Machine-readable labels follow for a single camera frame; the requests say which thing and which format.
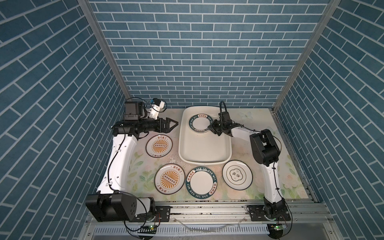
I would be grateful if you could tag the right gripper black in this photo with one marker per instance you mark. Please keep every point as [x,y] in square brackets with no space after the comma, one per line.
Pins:
[212,127]

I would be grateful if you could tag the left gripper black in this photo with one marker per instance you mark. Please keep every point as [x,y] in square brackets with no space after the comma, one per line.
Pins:
[165,129]

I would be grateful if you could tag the green rimmed plate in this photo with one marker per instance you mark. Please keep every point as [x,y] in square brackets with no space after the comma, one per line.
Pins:
[201,183]
[202,122]
[191,125]

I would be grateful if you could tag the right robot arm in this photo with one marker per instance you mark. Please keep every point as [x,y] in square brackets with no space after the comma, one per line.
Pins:
[265,152]

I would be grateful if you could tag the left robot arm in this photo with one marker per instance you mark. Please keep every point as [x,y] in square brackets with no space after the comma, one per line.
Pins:
[112,202]

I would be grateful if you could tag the white plastic bin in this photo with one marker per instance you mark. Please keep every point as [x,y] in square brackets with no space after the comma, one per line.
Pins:
[206,148]

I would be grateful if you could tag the orange sunburst plate rear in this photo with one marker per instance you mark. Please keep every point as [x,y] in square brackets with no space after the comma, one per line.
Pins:
[159,146]

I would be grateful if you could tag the orange sunburst plate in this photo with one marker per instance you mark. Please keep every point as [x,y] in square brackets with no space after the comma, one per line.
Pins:
[159,146]
[169,179]

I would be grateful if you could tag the white plate clover motif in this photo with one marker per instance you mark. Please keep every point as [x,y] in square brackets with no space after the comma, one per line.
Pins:
[237,175]

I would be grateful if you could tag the orange sunburst plate front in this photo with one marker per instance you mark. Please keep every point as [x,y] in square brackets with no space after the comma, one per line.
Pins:
[169,179]

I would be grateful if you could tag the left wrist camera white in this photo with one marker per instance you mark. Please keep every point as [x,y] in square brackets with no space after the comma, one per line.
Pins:
[157,106]

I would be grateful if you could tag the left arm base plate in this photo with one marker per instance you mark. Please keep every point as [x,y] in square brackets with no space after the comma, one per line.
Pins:
[163,212]

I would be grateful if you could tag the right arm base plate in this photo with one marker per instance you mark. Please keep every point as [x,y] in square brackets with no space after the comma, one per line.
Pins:
[257,213]

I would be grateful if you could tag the white ribbed cable duct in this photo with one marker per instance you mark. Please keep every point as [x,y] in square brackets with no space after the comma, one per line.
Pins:
[179,230]

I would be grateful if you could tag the aluminium mounting rail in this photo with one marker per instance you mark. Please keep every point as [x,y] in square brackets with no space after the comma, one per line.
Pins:
[232,212]

